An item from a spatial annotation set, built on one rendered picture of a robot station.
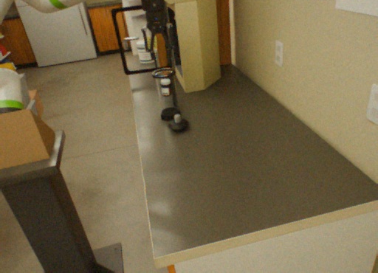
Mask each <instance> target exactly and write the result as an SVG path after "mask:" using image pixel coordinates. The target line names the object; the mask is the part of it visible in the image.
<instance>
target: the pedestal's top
mask: <svg viewBox="0 0 378 273"><path fill-rule="evenodd" d="M54 132H55V140H54V143H53V146H52V152H51V155H50V158H49V159H42V160H39V161H37V162H29V163H25V164H22V165H17V166H12V167H6V168H4V169H1V170H0V187H3V186H5V185H9V184H16V183H19V182H24V181H29V180H33V179H37V178H40V177H45V176H50V175H53V174H56V173H59V170H60V164H61V158H62V154H63V145H64V141H65V138H66V136H65V133H64V132H63V130H59V131H54Z"/></svg>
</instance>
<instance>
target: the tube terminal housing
mask: <svg viewBox="0 0 378 273"><path fill-rule="evenodd" d="M166 4H167V8H168V7H170V8H171V9H172V10H173V11H174V12H175V15H176V29H177V35H178V39H179V48H180V58H181V64H182V73H183V78H182V76H181V75H180V73H179V71H178V69H176V68H175V70H176V76H177V78H178V80H179V82H180V84H181V85H182V87H183V88H184V91H185V92H186V93H188V92H192V91H201V90H204V89H206V88H208V87H209V86H210V85H211V84H213V83H214V82H216V81H217V80H218V79H219V78H220V77H221V75H220V54H219V36H218V25H217V15H216V0H174V3H173V4H169V3H167V2H166Z"/></svg>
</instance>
